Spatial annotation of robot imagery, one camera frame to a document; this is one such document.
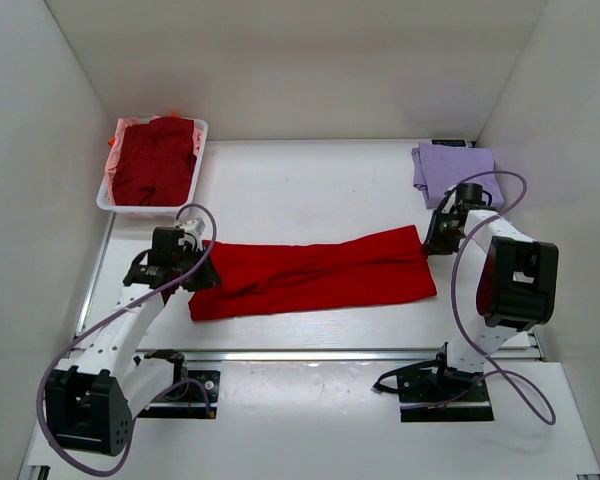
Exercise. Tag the pink shirt in basket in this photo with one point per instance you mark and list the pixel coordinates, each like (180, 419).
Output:
(115, 151)

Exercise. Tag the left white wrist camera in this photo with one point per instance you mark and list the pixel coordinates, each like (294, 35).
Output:
(193, 231)

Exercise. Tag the silver aluminium rail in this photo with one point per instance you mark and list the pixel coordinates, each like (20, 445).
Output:
(297, 355)

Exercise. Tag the folded lavender t shirt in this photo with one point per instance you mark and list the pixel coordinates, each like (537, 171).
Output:
(438, 167)

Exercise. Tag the dark red shirt in basket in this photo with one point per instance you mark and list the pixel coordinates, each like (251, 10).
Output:
(152, 162)

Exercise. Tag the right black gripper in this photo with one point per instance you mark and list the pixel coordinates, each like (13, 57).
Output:
(433, 244)

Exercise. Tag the bright red t shirt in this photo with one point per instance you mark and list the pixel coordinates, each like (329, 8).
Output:
(384, 268)

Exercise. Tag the small dark device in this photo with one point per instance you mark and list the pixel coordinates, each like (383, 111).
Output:
(457, 143)

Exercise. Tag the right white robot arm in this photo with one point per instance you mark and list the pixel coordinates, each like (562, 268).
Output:
(515, 292)

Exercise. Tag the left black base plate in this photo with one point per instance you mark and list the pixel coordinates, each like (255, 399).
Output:
(197, 400)

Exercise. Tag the white plastic basket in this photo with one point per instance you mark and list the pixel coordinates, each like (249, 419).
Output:
(152, 170)

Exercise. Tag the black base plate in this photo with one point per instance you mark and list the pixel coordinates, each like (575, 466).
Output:
(197, 400)
(431, 391)

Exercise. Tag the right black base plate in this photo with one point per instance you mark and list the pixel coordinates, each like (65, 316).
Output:
(431, 391)

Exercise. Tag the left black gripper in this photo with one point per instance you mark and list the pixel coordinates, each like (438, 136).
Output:
(210, 276)

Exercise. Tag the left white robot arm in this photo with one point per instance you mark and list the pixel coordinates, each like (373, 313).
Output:
(91, 406)

